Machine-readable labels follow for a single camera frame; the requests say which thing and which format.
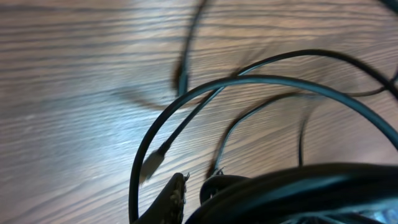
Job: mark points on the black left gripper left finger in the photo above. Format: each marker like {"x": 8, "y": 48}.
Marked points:
{"x": 168, "y": 207}

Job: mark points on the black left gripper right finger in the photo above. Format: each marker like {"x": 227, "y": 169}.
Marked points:
{"x": 225, "y": 185}

